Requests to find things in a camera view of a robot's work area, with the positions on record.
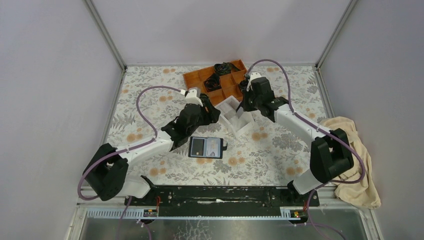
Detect white plastic card box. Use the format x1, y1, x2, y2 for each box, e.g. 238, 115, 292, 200
215, 95, 255, 138

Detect black VIP card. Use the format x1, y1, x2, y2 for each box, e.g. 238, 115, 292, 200
191, 138, 205, 156

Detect black leather card holder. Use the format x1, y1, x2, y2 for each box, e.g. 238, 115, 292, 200
188, 136, 228, 159

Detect white VIP card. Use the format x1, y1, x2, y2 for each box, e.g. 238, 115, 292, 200
205, 137, 221, 158

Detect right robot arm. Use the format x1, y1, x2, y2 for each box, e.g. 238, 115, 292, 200
239, 76, 354, 206

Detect rolled black belt middle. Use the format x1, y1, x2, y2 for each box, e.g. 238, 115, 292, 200
203, 73, 222, 92

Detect rolled black belt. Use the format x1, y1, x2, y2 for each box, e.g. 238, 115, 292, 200
213, 62, 240, 76
203, 73, 222, 92

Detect orange wooden divided tray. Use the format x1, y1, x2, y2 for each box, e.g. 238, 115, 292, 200
183, 59, 247, 106

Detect rolled black belt top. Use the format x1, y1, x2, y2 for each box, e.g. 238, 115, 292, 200
213, 62, 240, 76

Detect beige crumpled cloth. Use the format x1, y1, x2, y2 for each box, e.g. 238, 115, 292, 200
320, 116, 382, 209

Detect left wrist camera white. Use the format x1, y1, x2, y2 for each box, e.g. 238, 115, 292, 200
184, 87, 203, 106

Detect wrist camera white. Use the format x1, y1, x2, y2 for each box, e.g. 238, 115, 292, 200
246, 72, 262, 92
184, 87, 203, 106

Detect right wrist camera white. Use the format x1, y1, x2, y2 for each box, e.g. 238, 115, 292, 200
246, 72, 262, 92

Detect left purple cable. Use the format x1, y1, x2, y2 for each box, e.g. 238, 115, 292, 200
77, 85, 186, 201

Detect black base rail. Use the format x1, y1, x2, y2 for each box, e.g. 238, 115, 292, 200
124, 181, 320, 217

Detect white slotted cable duct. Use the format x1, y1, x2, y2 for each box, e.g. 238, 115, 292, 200
86, 207, 301, 221

